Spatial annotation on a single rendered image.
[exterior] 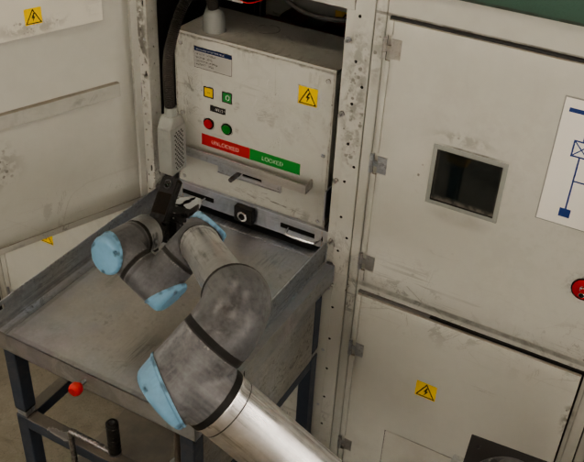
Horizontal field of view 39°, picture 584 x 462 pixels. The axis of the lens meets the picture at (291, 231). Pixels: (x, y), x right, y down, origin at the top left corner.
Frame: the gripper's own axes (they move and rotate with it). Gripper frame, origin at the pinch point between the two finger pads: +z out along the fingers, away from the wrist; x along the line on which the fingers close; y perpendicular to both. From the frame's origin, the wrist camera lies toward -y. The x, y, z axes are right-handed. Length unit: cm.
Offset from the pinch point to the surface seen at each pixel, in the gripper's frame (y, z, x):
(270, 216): 12.0, 26.9, 8.2
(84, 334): 28.5, -32.0, -9.2
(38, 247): 53, 30, -82
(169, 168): 1.4, 15.2, -19.4
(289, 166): -5.3, 25.0, 13.1
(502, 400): 43, 27, 83
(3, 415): 107, 4, -76
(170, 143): -6.6, 14.0, -18.4
